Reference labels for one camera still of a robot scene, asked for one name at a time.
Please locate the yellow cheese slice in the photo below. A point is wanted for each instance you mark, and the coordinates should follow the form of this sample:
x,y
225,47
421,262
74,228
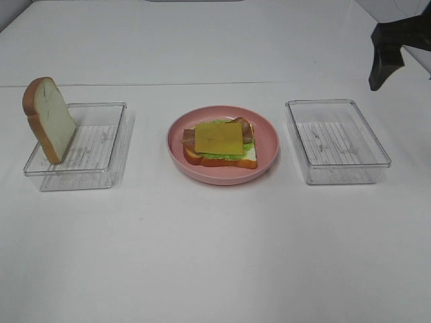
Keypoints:
x,y
219,138

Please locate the pink round plate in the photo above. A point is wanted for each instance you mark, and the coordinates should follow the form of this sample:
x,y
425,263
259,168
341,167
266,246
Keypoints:
x,y
265,151

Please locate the green lettuce leaf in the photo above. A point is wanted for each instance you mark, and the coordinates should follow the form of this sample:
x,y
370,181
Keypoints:
x,y
247,148

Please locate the clear plastic ingredients tray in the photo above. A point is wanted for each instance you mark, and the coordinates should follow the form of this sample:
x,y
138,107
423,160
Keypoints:
x,y
334,143

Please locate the curved bacon strip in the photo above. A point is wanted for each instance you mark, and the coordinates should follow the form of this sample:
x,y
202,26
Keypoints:
x,y
240,120

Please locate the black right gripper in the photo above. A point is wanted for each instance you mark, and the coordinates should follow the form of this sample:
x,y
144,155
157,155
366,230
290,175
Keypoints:
x,y
388,39

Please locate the clear plastic bread tray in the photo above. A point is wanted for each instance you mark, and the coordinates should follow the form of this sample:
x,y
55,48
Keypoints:
x,y
97,155

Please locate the bread slice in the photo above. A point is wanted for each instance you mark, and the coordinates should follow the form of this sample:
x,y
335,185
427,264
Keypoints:
x,y
49,118
198,160

